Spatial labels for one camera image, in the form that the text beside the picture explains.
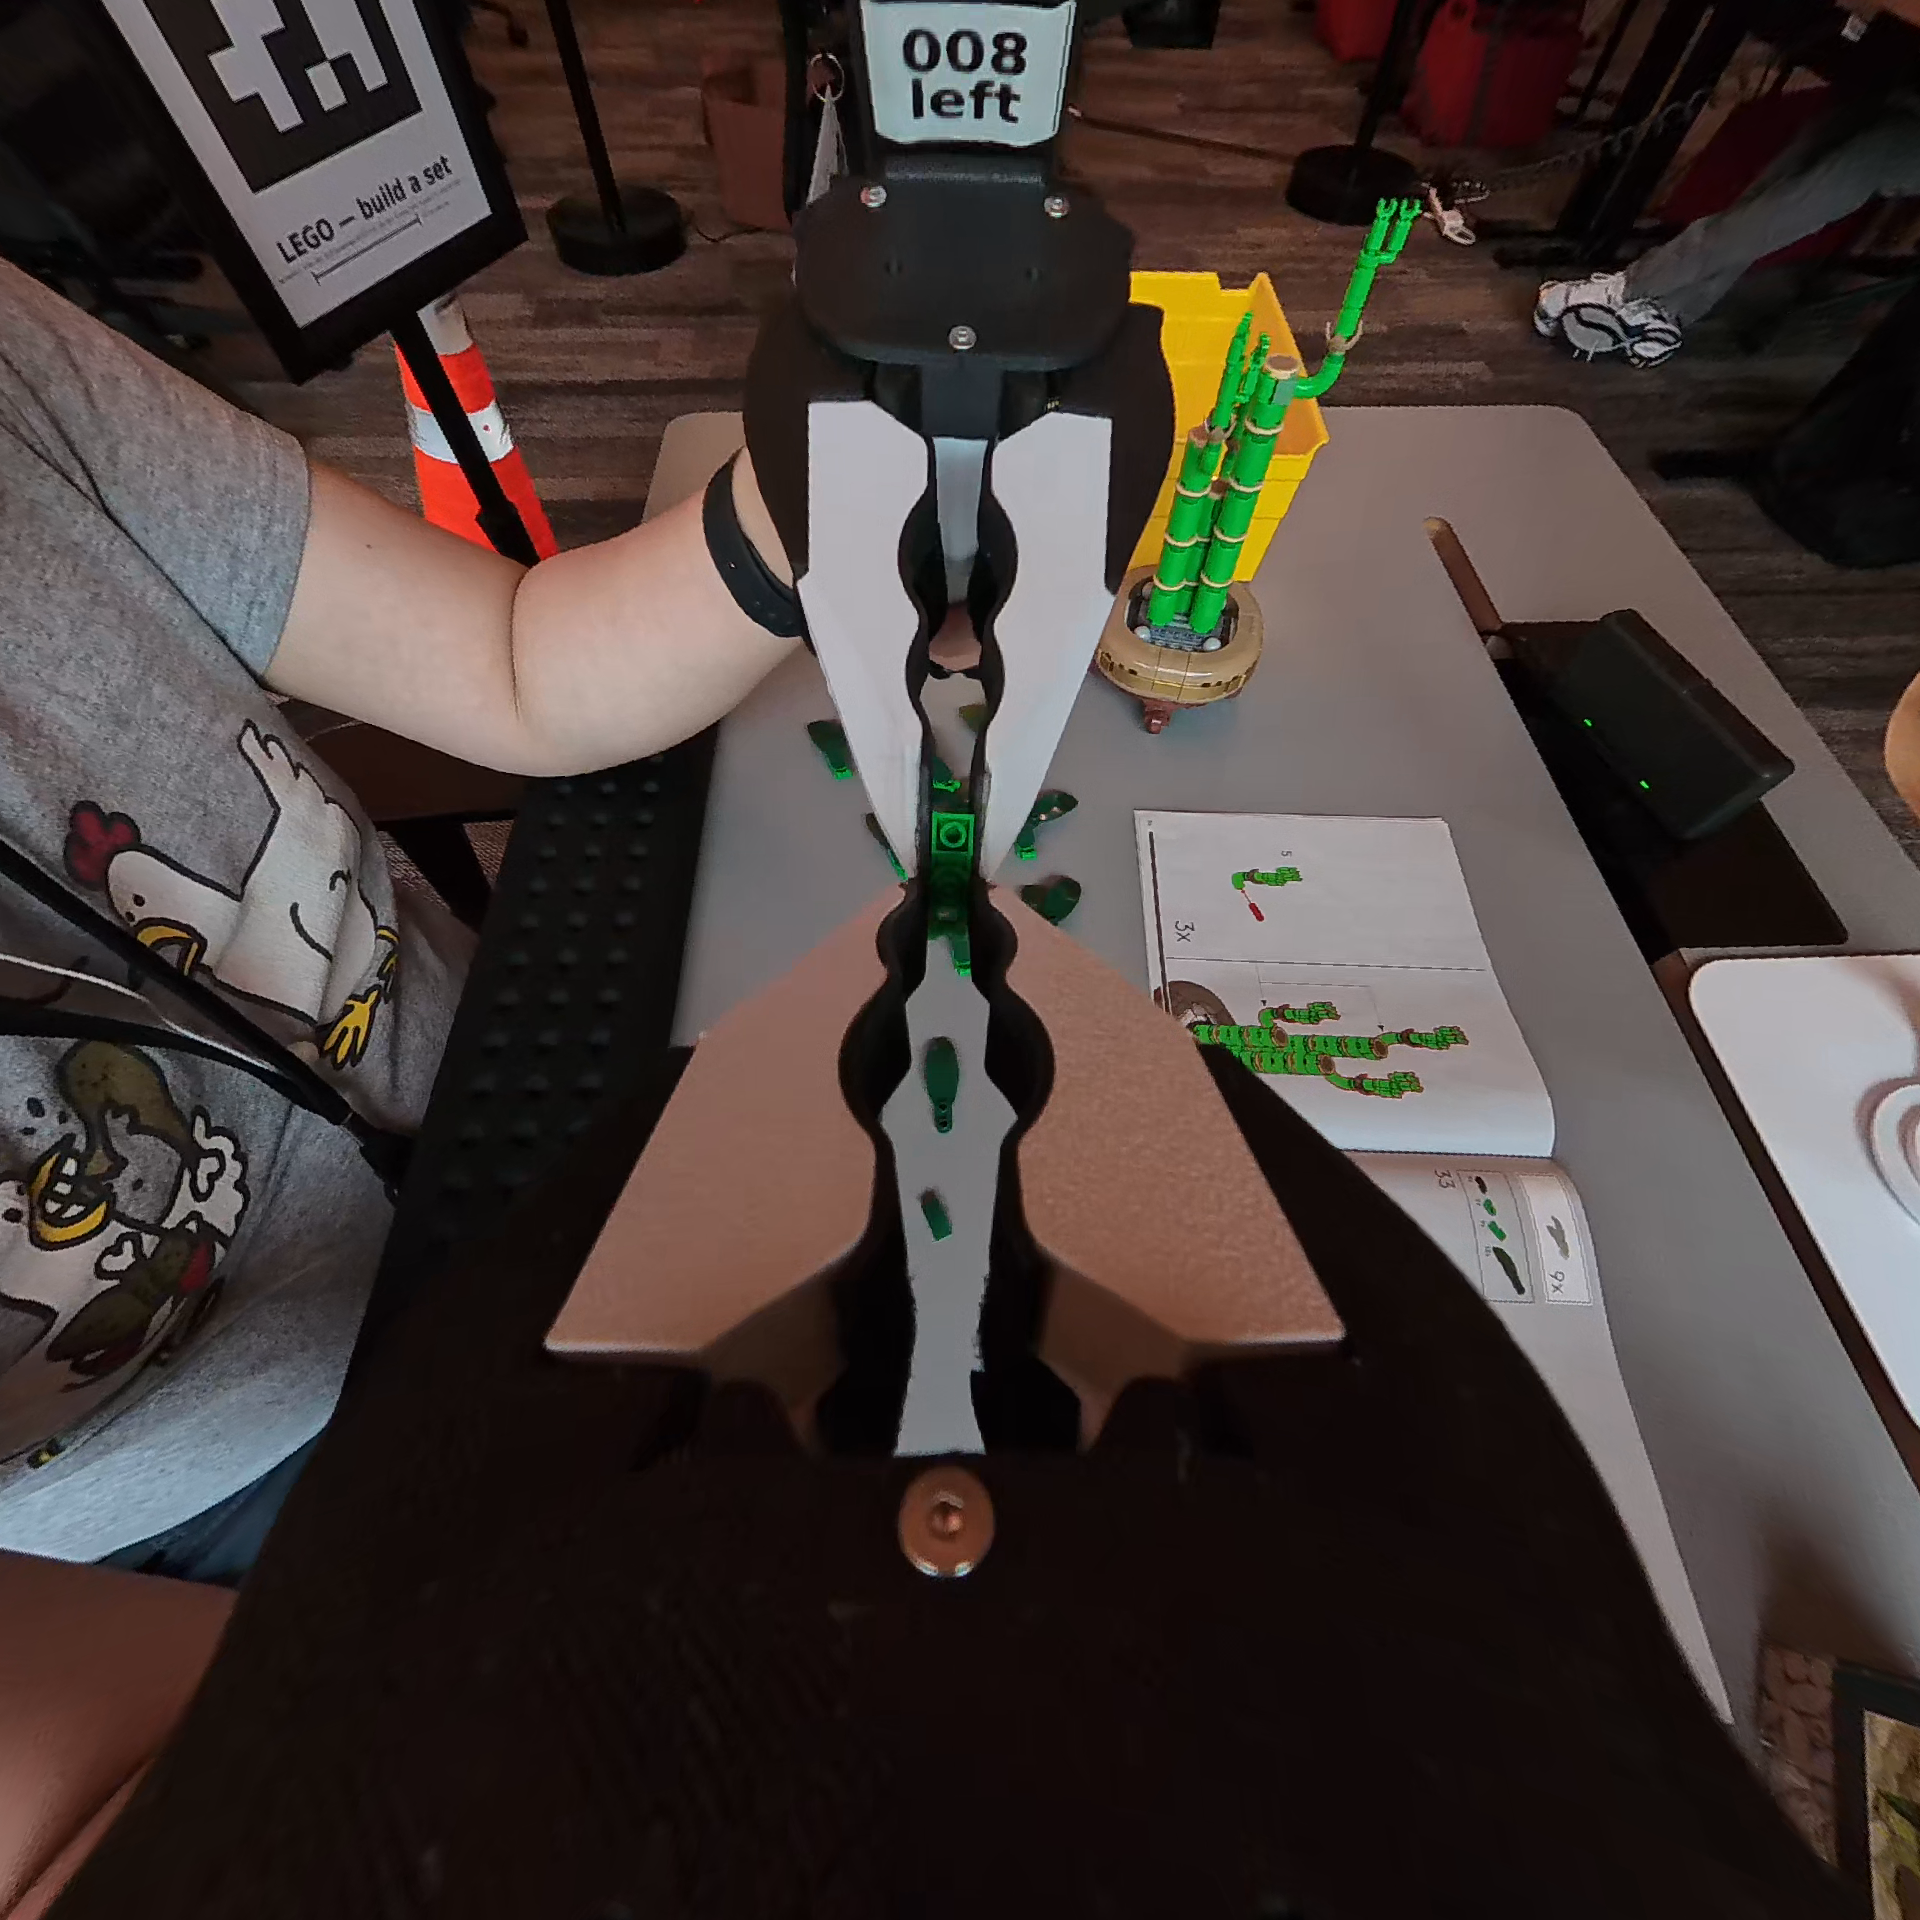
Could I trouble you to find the black stanchion post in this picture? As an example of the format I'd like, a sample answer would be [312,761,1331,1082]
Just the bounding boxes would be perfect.
[544,0,693,278]
[1287,0,1423,226]

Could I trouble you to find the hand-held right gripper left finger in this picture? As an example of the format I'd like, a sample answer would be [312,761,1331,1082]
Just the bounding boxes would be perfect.
[544,882,940,1461]

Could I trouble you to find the black lanyard strap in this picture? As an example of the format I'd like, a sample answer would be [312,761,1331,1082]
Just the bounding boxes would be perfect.
[0,838,413,1193]

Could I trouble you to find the black wristband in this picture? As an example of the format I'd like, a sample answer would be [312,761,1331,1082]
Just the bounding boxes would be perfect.
[699,448,816,641]

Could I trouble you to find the black framed marker sign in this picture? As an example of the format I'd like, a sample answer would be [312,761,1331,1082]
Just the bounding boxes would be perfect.
[96,0,544,568]

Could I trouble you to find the black studded mat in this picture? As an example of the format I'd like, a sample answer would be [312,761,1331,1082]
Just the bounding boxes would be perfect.
[368,736,720,1353]

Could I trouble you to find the person's right forearm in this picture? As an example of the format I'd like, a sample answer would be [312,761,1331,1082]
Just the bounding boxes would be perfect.
[0,1551,242,1920]

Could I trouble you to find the orange traffic cone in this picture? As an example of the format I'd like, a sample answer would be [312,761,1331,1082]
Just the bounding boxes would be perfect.
[391,293,560,559]

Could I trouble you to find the yellow plastic bin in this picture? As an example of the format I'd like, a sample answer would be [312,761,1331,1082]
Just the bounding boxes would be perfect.
[1122,269,1334,593]

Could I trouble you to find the black lego set box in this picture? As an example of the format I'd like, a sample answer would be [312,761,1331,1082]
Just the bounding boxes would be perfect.
[1756,1641,1920,1920]

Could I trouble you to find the black box with green lights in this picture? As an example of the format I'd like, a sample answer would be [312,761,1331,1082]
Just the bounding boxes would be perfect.
[1499,608,1796,846]

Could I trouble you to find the open instruction booklet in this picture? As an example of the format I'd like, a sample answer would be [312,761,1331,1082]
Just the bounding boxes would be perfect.
[1131,808,1741,1718]

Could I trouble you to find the cluster of green leaf sprigs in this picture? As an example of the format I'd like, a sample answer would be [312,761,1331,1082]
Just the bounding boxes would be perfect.
[806,696,1085,980]

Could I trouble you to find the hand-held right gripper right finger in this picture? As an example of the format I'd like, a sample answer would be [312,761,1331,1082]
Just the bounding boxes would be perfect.
[967,882,1347,1461]

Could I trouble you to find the wooden book stand white base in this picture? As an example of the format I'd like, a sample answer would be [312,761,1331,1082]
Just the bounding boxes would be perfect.
[1686,711,1920,1430]

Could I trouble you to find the brown cardboard box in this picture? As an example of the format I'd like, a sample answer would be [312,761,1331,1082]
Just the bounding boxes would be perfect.
[701,56,797,233]

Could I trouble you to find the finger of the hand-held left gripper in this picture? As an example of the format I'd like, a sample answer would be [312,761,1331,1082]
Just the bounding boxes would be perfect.
[800,398,943,869]
[959,407,1120,873]

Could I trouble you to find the red containers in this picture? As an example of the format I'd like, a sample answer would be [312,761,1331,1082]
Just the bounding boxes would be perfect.
[1316,0,1594,153]

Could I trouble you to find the black bag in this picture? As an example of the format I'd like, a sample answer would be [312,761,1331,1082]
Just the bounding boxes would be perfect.
[1756,293,1920,572]

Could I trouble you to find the person's grey printed shirt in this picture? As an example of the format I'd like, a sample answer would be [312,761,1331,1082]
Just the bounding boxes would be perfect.
[0,255,482,1567]

